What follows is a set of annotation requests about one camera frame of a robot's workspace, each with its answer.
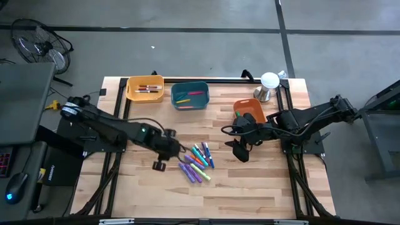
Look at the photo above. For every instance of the teal green thin marker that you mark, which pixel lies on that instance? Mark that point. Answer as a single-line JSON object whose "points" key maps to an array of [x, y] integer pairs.
{"points": [[181, 95]]}

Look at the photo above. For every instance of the grey raised desk panel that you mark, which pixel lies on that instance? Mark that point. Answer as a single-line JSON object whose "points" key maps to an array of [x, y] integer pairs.
{"points": [[25, 103]]}

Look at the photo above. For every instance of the white dark capped marker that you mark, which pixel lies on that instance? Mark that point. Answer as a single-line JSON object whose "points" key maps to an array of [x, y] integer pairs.
{"points": [[199, 150]]}

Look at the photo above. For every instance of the pink marker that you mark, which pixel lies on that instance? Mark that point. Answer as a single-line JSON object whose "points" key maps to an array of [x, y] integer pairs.
{"points": [[196, 92]]}

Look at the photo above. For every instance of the black controller box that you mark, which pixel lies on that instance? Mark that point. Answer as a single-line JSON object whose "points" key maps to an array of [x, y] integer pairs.
{"points": [[67, 140]]}

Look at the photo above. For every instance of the yellow black card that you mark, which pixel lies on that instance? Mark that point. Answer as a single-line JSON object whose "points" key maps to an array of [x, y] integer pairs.
{"points": [[41, 175]]}

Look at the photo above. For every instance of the black computer mouse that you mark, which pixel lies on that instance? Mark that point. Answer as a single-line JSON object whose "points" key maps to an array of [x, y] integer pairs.
{"points": [[15, 187]]}

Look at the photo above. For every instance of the orange plastic bin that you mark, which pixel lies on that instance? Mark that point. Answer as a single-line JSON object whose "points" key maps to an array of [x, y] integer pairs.
{"points": [[250, 107]]}

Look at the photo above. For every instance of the black box white logo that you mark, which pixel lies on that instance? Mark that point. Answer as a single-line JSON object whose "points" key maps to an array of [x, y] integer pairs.
{"points": [[62, 170]]}

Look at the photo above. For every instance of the teal highlighter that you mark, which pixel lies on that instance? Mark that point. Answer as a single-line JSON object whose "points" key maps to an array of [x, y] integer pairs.
{"points": [[200, 157]]}

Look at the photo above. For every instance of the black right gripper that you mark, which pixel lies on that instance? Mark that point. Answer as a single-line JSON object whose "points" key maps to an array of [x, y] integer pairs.
{"points": [[247, 131]]}

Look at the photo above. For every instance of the orange thin marker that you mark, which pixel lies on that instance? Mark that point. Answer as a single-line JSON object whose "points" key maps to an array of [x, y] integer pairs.
{"points": [[186, 107]]}

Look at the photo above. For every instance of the white crumpled wrapper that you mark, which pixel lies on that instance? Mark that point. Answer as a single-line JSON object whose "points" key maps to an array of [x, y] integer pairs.
{"points": [[282, 74]]}

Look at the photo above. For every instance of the dark grey desk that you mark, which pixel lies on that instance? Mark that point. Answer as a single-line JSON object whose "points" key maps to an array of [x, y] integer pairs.
{"points": [[29, 156]]}

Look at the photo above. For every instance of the teal plastic bin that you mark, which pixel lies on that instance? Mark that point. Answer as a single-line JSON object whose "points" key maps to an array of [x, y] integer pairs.
{"points": [[200, 101]]}

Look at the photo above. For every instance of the blue white marker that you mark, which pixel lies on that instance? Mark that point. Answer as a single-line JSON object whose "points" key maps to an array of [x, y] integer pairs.
{"points": [[208, 155]]}

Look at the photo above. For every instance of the black backlit keyboard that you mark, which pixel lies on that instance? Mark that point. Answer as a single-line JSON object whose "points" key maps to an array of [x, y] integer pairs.
{"points": [[4, 161]]}

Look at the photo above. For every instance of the orange highlighter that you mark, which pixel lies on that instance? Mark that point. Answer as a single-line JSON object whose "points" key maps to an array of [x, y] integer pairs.
{"points": [[197, 160]]}

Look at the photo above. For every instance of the small black clamp block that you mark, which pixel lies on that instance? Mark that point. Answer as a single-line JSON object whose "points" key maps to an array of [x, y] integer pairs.
{"points": [[102, 92]]}

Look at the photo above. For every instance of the yellow plastic bin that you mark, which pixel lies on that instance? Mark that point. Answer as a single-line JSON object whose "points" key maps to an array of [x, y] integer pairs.
{"points": [[145, 97]]}

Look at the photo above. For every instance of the purple highlighter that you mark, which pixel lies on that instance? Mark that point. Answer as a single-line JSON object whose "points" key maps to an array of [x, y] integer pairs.
{"points": [[195, 163], [186, 172], [193, 172]]}

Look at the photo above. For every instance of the black floor fan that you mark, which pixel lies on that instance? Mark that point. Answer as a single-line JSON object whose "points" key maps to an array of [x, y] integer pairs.
{"points": [[40, 47]]}

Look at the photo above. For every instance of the light green highlighter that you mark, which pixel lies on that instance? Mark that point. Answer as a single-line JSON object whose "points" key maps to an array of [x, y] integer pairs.
{"points": [[200, 172]]}

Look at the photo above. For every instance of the silver metal bracket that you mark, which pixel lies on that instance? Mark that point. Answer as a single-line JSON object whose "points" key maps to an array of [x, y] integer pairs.
{"points": [[290, 222], [116, 221]]}

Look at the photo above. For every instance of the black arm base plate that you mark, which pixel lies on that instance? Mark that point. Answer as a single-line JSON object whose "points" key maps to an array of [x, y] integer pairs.
{"points": [[103, 149], [314, 147]]}

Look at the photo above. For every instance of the yellow marker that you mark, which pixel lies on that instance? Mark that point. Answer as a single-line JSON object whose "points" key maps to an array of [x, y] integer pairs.
{"points": [[183, 101]]}

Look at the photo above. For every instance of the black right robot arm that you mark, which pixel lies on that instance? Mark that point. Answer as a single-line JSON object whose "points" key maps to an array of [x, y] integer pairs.
{"points": [[312, 118]]}

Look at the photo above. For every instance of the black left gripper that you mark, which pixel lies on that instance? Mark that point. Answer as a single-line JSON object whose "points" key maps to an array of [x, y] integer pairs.
{"points": [[165, 145]]}

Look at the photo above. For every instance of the dark grey metal cart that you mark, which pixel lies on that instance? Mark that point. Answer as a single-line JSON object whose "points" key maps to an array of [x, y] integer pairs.
{"points": [[372, 134]]}

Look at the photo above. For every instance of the yellow power plug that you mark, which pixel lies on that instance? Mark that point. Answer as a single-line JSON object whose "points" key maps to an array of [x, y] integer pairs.
{"points": [[53, 105]]}

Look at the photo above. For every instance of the black aluminium table frame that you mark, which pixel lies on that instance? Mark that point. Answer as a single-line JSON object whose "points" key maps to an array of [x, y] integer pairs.
{"points": [[225, 81]]}

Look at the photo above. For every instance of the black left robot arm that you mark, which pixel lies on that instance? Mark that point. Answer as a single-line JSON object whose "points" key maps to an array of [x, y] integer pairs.
{"points": [[106, 126]]}

